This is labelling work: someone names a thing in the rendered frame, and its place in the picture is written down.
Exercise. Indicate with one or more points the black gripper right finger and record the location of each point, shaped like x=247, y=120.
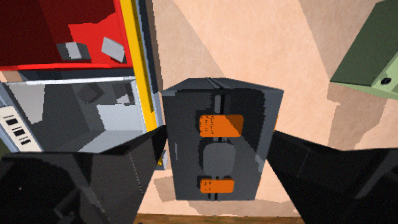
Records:
x=326, y=184

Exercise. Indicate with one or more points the red open bin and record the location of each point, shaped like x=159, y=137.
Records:
x=30, y=30

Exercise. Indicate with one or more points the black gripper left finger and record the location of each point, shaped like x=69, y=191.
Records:
x=114, y=181

